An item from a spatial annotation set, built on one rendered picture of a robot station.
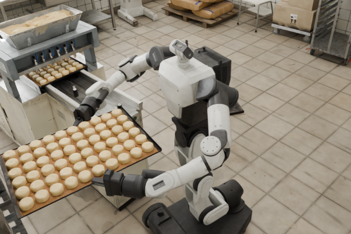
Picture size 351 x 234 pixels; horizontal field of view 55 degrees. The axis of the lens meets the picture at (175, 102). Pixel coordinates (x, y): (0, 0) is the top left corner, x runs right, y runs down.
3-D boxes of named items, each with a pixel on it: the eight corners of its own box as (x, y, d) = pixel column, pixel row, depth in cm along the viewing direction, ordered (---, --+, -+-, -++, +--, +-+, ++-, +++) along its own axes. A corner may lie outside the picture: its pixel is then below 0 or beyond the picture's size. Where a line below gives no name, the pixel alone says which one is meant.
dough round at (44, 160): (36, 167, 139) (35, 164, 138) (39, 159, 143) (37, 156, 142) (48, 166, 140) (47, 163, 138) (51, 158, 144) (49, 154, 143)
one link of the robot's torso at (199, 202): (202, 199, 239) (196, 153, 209) (221, 219, 225) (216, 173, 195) (185, 211, 233) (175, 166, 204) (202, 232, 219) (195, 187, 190)
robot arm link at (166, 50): (160, 50, 186) (177, 44, 176) (163, 67, 186) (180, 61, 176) (144, 51, 178) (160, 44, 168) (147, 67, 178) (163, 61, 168)
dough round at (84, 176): (79, 184, 131) (78, 180, 130) (79, 174, 135) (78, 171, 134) (92, 180, 132) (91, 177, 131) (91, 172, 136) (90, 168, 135)
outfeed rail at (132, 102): (11, 35, 342) (9, 29, 338) (14, 35, 344) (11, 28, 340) (140, 112, 224) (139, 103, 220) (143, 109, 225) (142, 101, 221)
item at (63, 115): (70, 171, 297) (43, 85, 247) (102, 151, 317) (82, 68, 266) (119, 216, 256) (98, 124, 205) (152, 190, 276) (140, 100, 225)
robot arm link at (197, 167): (187, 189, 130) (232, 166, 130) (181, 180, 122) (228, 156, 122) (177, 166, 136) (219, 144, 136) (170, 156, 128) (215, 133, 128)
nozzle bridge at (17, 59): (1, 88, 258) (-15, 47, 238) (82, 54, 299) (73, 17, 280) (21, 103, 238) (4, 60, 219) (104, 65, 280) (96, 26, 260)
